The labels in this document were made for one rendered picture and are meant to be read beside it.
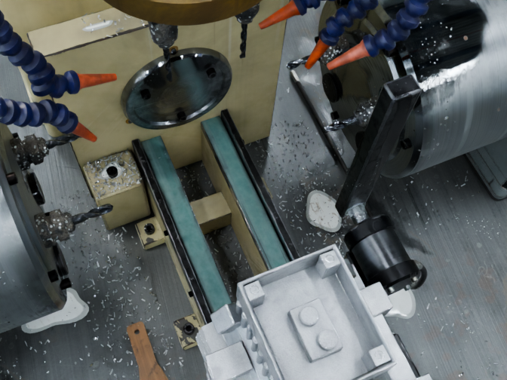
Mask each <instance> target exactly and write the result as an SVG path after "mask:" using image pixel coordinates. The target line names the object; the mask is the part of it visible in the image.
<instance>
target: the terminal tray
mask: <svg viewBox="0 0 507 380"><path fill-rule="evenodd" d="M327 255H332V256H333V257H334V261H333V262H332V263H328V262H326V260H325V257H326V256H327ZM253 285H256V286H258V287H259V289H260V291H259V292H258V293H257V294H252V293H251V292H250V288H251V287H252V286H253ZM236 297H237V302H236V312H237V314H240V315H241V327H242V328H247V332H246V339H247V340H252V344H251V348H250V349H251V350H252V352H257V358H256V362H257V363H258V364H262V365H263V368H262V372H261V373H262V375H263V376H267V377H268V379H269V380H370V379H372V378H377V377H379V376H380V375H382V374H383V373H384V372H387V371H388V370H390V369H391V368H392V367H393V366H395V365H396V364H397V363H398V362H397V360H396V359H395V356H394V354H393V353H392V351H391V349H390V347H389V345H388V343H387V341H386V339H385V337H384V335H383V334H382V332H381V330H380V328H379V326H378V324H377V322H376V320H375V318H374V317H373V315H372V313H371V311H370V309H369V307H368V305H367V303H366V302H365V300H364V297H363V296H362V294H361V291H360V290H359V288H358V285H357V284H356V282H355V280H354V278H353V276H352V274H351V272H350V270H349V268H348V267H347V265H346V263H345V261H344V259H343V257H342V255H341V253H340V251H339V250H338V248H337V246H336V244H332V245H330V246H328V247H325V248H323V249H320V250H318V251H315V252H313V253H310V254H308V255H306V256H303V257H300V258H298V259H295V260H293V261H291V262H288V263H286V264H283V265H280V266H278V267H276V268H273V269H271V270H268V271H265V272H263V273H261V274H258V275H256V276H254V277H251V278H248V279H247V280H243V281H241V282H239V283H238V284H237V292H236ZM377 351H381V352H383V353H384V359H383V360H377V359H376V358H375V353H376V352H377Z"/></svg>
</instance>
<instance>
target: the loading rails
mask: <svg viewBox="0 0 507 380"><path fill-rule="evenodd" d="M132 144H133V148H134V154H135V157H136V160H137V166H138V169H139V171H140V174H141V178H142V180H143V181H144V185H145V189H146V195H147V198H148V200H149V203H150V205H151V208H152V211H153V213H154V215H155V216H153V217H151V218H148V219H145V220H143V221H140V222H137V223H135V226H136V230H137V233H138V235H139V237H140V240H141V243H142V245H143V249H144V250H147V249H149V248H152V247H155V246H158V245H159V244H163V243H164V242H165V243H166V244H167V248H168V250H169V252H170V255H171V258H172V260H173V262H174V265H175V267H176V270H177V273H178V275H179V277H180V280H181V282H182V285H183V288H184V290H185V292H186V295H187V297H188V299H189V302H190V305H191V306H192V310H193V312H194V314H190V315H188V316H186V317H183V318H181V319H179V320H175V321H174V329H175V331H176V333H177V336H178V339H179V340H180V344H181V346H182V349H183V350H186V349H189V348H191V347H194V346H196V345H198V343H197V341H196V336H197V333H198V331H199V330H200V329H201V328H202V327H203V326H205V325H207V324H209V323H211V322H212V320H211V318H210V315H211V314H212V313H214V312H215V311H216V310H218V309H219V308H221V307H222V306H224V305H225V304H231V303H232V300H231V298H230V295H229V293H228V290H227V289H226V285H225V284H224V282H223V279H222V277H221V274H220V272H219V270H218V267H217V265H216V263H215V261H214V258H213V256H212V254H211V251H210V249H209V246H208V245H207V241H206V240H205V238H204V234H207V233H209V232H212V231H215V230H217V229H219V228H222V227H225V226H227V225H230V224H231V225H232V228H233V230H234V232H235V235H236V237H237V239H238V242H239V243H240V245H241V248H242V250H243V252H244V254H245V256H246V259H247V261H248V263H249V265H250V268H251V270H252V272H253V275H254V276H256V275H258V274H261V273H263V272H265V271H268V270H271V269H273V268H276V267H278V266H280V265H283V264H286V263H288V262H291V261H293V260H295V259H298V258H300V255H299V251H298V249H296V247H295V246H294V244H293V241H292V240H291V238H290V235H289V234H288V232H287V229H286V228H285V226H284V223H283V221H282V219H281V217H280V215H279V213H278V211H277V209H276V207H275V205H274V203H273V201H272V199H273V196H272V193H271V192H270V190H269V187H268V186H267V184H266V181H265V180H264V178H263V177H261V176H260V174H259V172H258V170H257V168H256V166H255V164H254V162H253V160H252V158H251V156H250V154H249V152H248V150H247V148H246V146H245V144H244V140H243V139H242V138H241V135H240V133H239V132H238V129H237V127H236V126H235V123H234V121H233V120H232V117H231V115H230V114H229V111H228V109H224V110H222V111H221V117H220V116H217V117H214V118H210V119H207V120H205V121H202V122H201V151H202V162H203V164H204V166H205V168H206V171H207V173H208V175H209V177H210V180H211V182H212V183H213V186H214V188H215V190H216V192H217V193H214V194H212V195H208V196H207V197H204V198H200V199H198V200H196V201H192V202H190V203H189V200H188V198H187V196H186V193H185V191H184V189H183V186H182V184H181V181H180V179H179V177H178V175H177V172H176V170H175V168H174V165H173V163H172V161H171V158H170V156H169V154H168V152H167V149H166V147H165V145H164V142H163V140H162V138H161V136H157V137H154V138H151V139H148V140H145V141H142V142H140V140H139V139H135V140H132Z"/></svg>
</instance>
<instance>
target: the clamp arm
mask: <svg viewBox="0 0 507 380"><path fill-rule="evenodd" d="M421 91H422V88H421V87H420V86H419V84H418V83H417V81H416V79H415V78H414V77H413V75H406V76H404V77H401V78H397V79H395V80H393V81H389V82H386V83H385V84H384V85H383V86H382V87H380V88H379V92H378V96H379V97H378V99H377V101H376V105H375V106H374V109H373V112H372V114H371V117H370V120H369V121H368V124H367V127H366V129H365V132H364V134H363V136H362V138H361V141H360V144H359V146H358V149H357V152H356V153H355V156H354V159H353V161H352V164H351V167H350V168H348V170H347V171H346V174H347V176H346V179H345V182H344V183H343V187H342V189H341V191H340V194H339V197H338V198H337V201H336V204H335V208H336V210H337V212H338V213H339V215H340V217H341V218H344V217H346V216H350V218H351V217H352V215H353V214H352V211H351V209H352V208H353V211H354V212H355V213H358V211H360V208H359V206H358V205H361V208H362V210H366V209H365V206H366V201H367V199H368V197H369V195H370V193H371V191H372V189H373V187H374V185H375V183H376V181H377V179H378V177H379V175H380V173H381V171H382V169H383V167H384V165H385V163H386V161H387V159H388V157H389V155H390V153H391V151H392V149H393V147H394V145H395V144H396V142H397V140H398V138H399V136H400V134H401V131H402V130H403V128H404V125H405V124H406V122H407V119H408V118H409V116H410V113H411V112H412V110H413V107H414V106H415V104H416V101H417V100H418V98H419V95H420V94H421ZM356 206H357V207H356Z"/></svg>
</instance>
